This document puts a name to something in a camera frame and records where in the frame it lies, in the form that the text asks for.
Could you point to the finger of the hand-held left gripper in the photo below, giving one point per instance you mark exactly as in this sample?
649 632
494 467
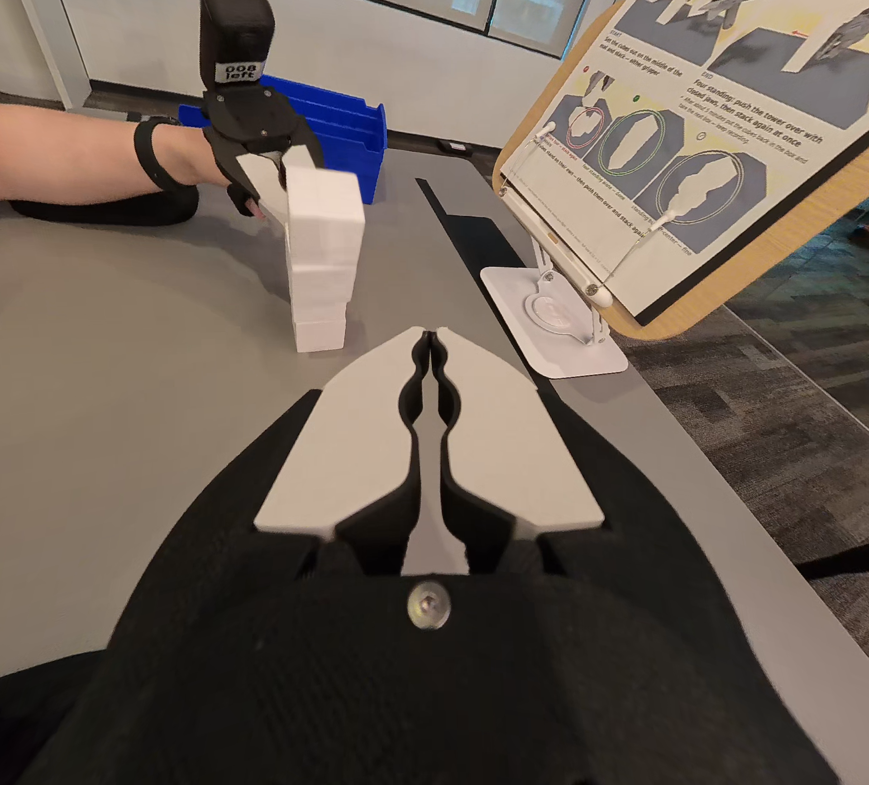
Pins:
268 184
299 159

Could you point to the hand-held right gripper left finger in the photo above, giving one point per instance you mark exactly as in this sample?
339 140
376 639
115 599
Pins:
339 452

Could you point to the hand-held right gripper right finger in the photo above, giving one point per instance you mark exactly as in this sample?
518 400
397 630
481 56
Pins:
523 452

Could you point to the white foam cube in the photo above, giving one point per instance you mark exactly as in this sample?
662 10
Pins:
320 299
322 259
319 335
326 201

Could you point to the person's left forearm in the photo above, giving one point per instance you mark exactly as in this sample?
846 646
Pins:
68 150

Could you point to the person's left hand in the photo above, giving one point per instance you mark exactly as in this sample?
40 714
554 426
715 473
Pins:
200 160

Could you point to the blue plastic bin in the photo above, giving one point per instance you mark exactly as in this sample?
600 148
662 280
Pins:
346 126

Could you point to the black power adapter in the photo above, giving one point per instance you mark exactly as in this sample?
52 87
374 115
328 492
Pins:
456 146

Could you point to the black chair armrest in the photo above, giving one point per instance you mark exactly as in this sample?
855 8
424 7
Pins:
102 211

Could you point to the wooden board document stand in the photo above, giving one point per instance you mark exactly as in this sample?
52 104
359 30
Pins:
781 242

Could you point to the printed instruction sheet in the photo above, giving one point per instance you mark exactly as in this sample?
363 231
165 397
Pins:
713 119

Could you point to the black wrist rest pad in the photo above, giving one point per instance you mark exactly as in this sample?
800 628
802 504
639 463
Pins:
27 717

